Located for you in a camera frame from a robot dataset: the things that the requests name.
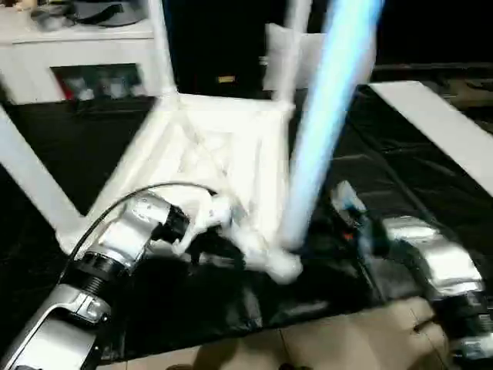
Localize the black tangled straps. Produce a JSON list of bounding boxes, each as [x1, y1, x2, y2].
[[30, 7, 74, 32]]

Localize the white plastic table leg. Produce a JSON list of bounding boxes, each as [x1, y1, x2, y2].
[[149, 0, 179, 97], [280, 0, 386, 251], [272, 0, 312, 111], [0, 103, 84, 255]]

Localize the grey cushion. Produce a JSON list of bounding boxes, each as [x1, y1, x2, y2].
[[263, 22, 378, 92]]

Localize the thin black bar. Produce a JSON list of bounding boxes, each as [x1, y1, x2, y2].
[[375, 63, 493, 74]]

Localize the black table mat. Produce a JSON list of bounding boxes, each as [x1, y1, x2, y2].
[[0, 82, 493, 359]]

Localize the white cabinet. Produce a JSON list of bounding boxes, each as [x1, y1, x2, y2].
[[0, 18, 163, 103]]

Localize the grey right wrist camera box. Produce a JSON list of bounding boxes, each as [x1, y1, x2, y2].
[[330, 180, 367, 217]]

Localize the white low table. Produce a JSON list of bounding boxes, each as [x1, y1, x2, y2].
[[369, 80, 493, 190]]

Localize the black sofa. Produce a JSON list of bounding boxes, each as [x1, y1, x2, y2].
[[161, 0, 493, 92]]

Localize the black metal table frame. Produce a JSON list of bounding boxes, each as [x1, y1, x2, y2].
[[414, 319, 440, 335]]

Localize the white plastic table top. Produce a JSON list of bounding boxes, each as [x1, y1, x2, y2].
[[57, 90, 304, 286]]

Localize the grey bag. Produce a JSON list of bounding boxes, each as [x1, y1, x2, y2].
[[72, 0, 147, 26]]

